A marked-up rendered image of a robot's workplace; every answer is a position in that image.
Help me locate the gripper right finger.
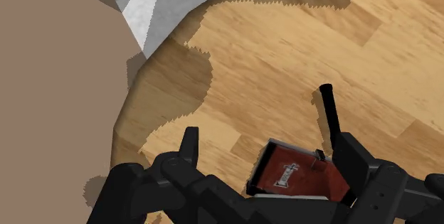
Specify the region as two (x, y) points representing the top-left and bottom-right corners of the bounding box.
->
(332, 132), (444, 224)

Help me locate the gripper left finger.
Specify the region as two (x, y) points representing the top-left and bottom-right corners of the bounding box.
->
(86, 126), (270, 224)

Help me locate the red book with black spine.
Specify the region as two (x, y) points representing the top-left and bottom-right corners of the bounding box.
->
(245, 138), (352, 203)

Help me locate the slim black stick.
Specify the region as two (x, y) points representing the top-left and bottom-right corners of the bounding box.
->
(318, 83), (343, 151)

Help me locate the round wooden table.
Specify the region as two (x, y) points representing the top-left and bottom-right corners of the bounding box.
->
(110, 0), (444, 224)

